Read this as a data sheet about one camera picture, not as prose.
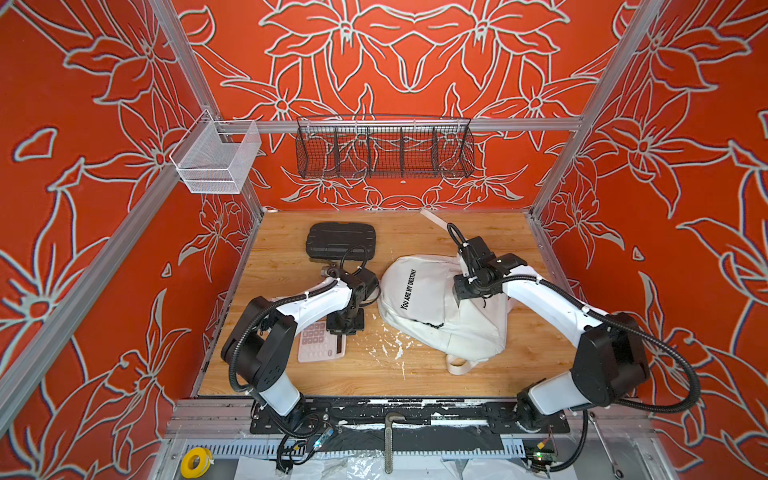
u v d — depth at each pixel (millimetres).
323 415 730
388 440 697
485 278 609
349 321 724
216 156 928
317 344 836
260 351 446
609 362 418
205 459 674
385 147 975
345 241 1007
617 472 658
